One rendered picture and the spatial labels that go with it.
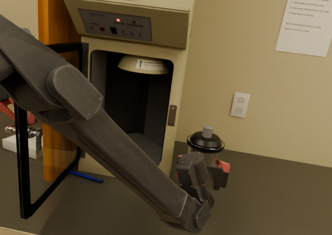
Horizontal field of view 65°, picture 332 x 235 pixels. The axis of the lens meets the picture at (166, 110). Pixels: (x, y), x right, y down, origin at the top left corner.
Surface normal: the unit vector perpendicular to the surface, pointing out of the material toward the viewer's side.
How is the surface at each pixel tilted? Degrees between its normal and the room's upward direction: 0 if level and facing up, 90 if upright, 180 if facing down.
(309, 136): 90
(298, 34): 90
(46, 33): 90
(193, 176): 69
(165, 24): 135
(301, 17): 90
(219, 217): 0
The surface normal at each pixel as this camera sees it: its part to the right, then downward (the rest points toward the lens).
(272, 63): -0.14, 0.29
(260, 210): 0.12, -0.95
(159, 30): -0.18, 0.87
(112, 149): 0.76, -0.03
